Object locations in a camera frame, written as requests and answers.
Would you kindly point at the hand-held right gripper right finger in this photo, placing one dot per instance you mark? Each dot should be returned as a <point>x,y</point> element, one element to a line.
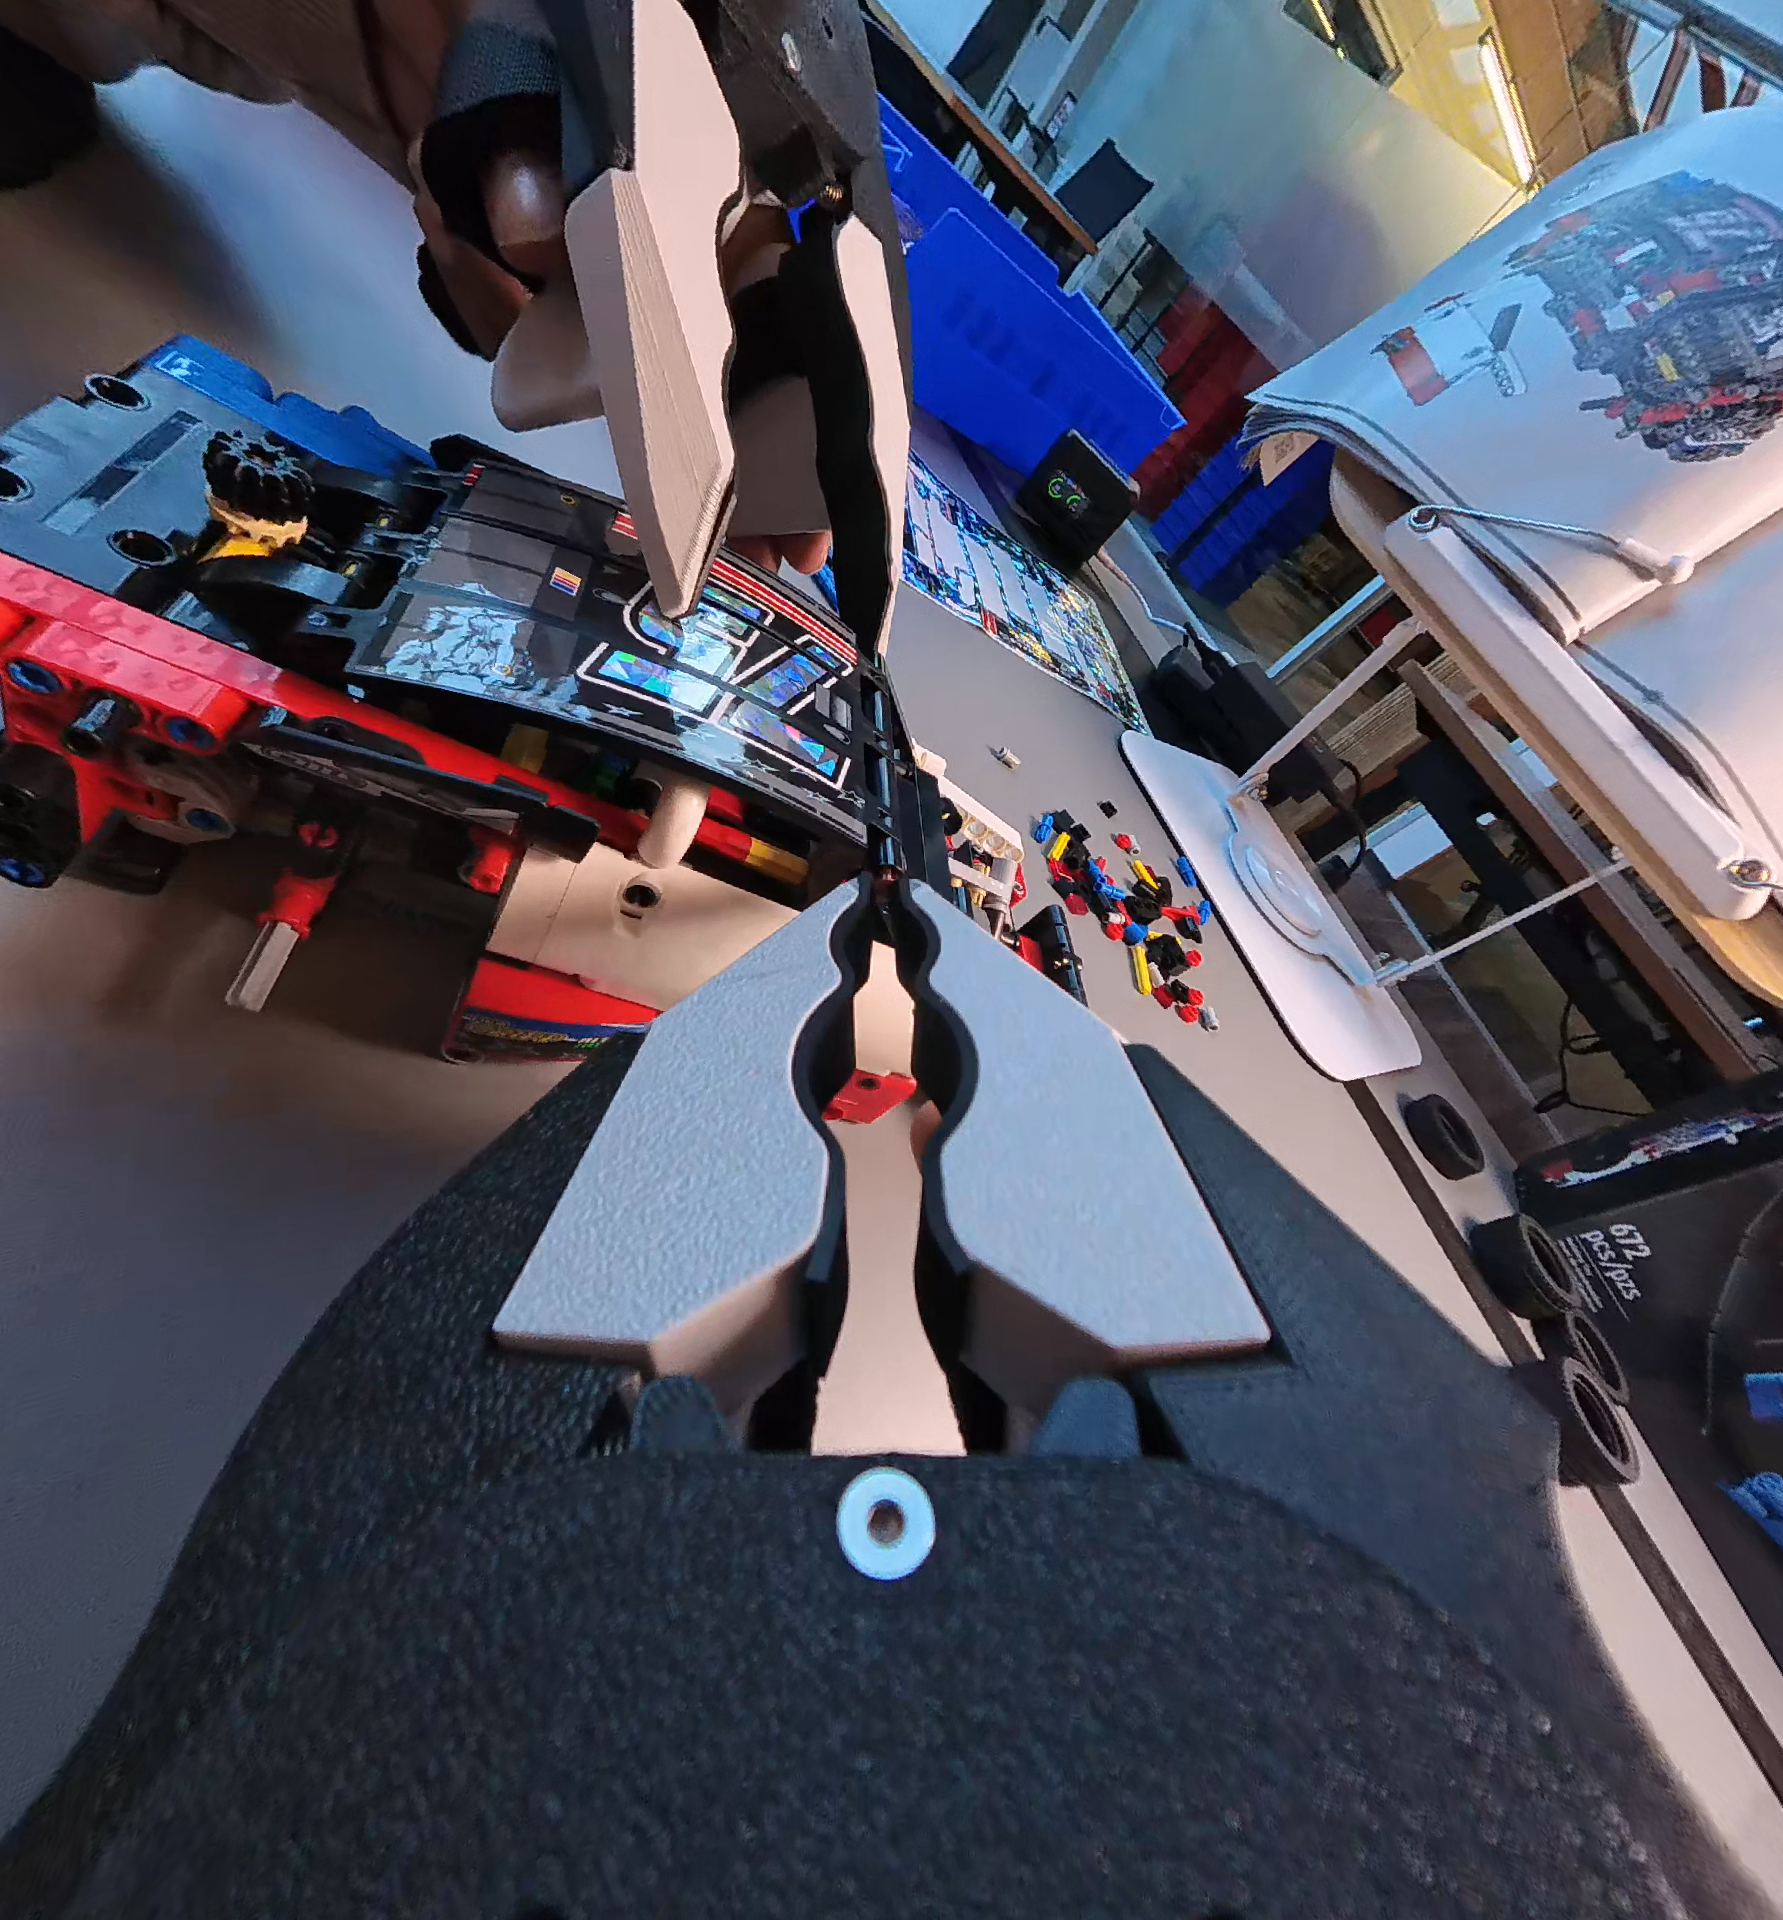
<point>1102,1200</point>

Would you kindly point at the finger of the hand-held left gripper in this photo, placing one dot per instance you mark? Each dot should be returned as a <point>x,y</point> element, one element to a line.
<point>884,420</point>
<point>667,375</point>

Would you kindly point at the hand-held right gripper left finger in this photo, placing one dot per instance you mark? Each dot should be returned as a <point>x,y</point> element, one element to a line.
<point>681,1186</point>

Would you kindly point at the pile of colourful lego pieces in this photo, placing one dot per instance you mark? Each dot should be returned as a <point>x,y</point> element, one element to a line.
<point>1154,953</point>

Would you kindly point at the brown lego pin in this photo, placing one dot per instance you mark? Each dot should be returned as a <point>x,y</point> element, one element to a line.
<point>885,871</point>

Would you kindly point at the lego race car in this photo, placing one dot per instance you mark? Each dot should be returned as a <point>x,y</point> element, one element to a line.
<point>380,705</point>

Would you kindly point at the black lego tyre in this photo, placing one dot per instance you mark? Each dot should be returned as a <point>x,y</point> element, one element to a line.
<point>1565,1336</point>
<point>1574,1440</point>
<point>1506,1276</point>
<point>1438,1141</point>

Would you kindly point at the black lego set box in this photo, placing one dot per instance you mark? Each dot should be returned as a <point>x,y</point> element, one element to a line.
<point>1701,1305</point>

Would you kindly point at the lego instruction booklet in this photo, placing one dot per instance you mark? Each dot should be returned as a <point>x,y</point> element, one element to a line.
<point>1657,375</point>

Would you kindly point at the person's left hand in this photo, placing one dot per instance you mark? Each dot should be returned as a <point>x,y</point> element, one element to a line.
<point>508,225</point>

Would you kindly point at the holographic sticker sheet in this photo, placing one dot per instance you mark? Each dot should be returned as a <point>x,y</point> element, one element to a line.
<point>981,600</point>

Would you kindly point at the black device green display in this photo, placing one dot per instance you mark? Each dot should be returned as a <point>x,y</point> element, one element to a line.
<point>1079,495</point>

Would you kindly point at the white book stand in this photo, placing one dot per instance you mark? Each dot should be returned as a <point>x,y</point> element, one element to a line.
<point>1326,1022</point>

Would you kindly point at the black power adapter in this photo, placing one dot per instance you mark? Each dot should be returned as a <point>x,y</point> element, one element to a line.
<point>1237,705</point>

